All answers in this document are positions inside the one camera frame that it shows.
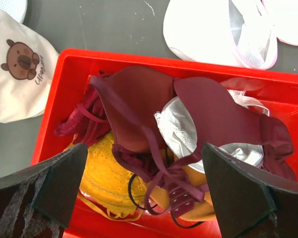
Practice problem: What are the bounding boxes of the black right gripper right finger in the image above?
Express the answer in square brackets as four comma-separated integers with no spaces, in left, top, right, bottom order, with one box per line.
[202,143,298,238]

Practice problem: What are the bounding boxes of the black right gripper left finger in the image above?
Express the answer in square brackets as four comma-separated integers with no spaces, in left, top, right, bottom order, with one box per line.
[0,143,87,238]

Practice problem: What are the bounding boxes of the maroon padded bra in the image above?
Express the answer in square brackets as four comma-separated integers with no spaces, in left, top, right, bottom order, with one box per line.
[90,66,296,221]

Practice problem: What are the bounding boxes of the beige laundry bag brown zipper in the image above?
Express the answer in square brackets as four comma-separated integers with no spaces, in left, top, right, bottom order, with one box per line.
[0,9,59,123]

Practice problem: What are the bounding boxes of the yellow lace bra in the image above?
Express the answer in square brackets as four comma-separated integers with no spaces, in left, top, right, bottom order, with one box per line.
[78,132,145,221]

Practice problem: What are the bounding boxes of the dark red lace bra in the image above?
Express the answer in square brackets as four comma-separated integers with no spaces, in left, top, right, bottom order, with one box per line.
[54,84,111,146]

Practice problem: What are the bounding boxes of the white lace bra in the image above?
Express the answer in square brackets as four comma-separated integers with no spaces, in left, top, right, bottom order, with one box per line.
[155,77,273,180]

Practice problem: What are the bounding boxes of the white mesh bag grey trim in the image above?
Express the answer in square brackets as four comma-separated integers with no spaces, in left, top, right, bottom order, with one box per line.
[0,0,28,23]

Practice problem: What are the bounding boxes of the red plastic bin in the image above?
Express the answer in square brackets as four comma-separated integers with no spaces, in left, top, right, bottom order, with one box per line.
[32,49,298,238]

